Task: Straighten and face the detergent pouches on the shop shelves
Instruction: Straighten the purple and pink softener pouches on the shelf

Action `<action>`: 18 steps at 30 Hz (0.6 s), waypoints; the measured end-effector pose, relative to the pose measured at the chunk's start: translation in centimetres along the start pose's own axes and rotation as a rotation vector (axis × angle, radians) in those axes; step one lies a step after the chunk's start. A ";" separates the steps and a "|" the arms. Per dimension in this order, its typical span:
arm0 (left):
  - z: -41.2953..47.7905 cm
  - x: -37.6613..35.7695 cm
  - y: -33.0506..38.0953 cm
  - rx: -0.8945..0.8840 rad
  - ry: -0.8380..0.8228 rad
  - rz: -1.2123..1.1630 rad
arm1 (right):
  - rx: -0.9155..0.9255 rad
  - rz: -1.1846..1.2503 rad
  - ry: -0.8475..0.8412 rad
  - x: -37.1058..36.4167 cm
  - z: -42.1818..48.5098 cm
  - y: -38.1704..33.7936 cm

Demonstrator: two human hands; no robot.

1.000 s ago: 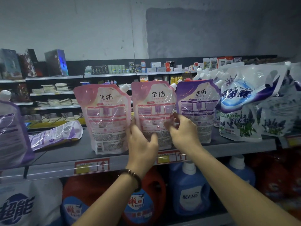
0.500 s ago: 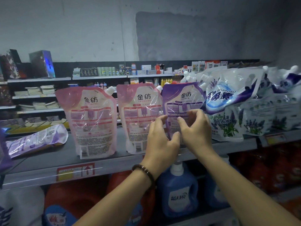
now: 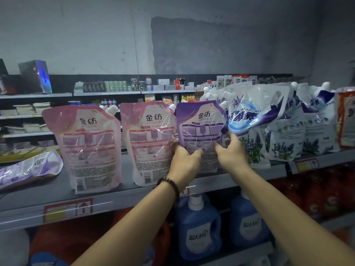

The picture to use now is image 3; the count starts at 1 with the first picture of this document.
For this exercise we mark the person's left hand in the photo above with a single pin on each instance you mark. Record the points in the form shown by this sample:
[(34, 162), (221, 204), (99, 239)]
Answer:
[(183, 167)]

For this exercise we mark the row of red detergent bottles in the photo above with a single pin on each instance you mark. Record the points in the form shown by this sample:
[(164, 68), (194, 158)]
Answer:
[(321, 191)]

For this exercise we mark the white lavender detergent pouches group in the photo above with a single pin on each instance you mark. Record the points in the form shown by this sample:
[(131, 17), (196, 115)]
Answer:
[(266, 113)]

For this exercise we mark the row of small toiletry boxes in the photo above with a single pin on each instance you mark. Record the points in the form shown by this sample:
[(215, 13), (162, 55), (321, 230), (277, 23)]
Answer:
[(111, 85)]

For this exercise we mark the large red detergent bottle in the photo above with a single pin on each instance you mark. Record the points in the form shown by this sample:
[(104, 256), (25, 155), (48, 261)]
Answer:
[(66, 246)]

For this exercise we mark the pink softener pouch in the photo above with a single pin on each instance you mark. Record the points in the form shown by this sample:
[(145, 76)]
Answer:
[(83, 146), (148, 141)]

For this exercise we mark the stacks of folded white packs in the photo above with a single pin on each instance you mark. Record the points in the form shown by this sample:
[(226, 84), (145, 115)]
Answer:
[(25, 108)]

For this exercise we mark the dark background shelf unit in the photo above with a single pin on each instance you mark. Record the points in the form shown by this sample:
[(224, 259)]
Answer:
[(61, 84)]

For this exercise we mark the row of boxed goods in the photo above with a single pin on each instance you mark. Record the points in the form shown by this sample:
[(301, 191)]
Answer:
[(34, 77)]

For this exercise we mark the person's left forearm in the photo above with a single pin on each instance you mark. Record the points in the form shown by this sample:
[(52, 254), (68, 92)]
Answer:
[(133, 230)]

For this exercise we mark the person's right hand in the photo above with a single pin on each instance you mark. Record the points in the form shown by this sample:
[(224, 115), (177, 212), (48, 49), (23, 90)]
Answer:
[(236, 160)]

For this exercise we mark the person's right forearm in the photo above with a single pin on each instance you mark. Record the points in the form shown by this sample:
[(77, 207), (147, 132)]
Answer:
[(294, 218)]

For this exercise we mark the grey metal shelf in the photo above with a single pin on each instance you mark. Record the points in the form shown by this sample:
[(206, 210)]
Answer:
[(22, 202)]

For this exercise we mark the row of small bottles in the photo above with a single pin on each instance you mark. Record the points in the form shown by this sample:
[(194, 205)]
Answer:
[(188, 98)]

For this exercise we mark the red-framed price tag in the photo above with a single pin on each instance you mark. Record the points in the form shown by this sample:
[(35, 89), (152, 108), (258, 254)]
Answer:
[(308, 165), (66, 210)]

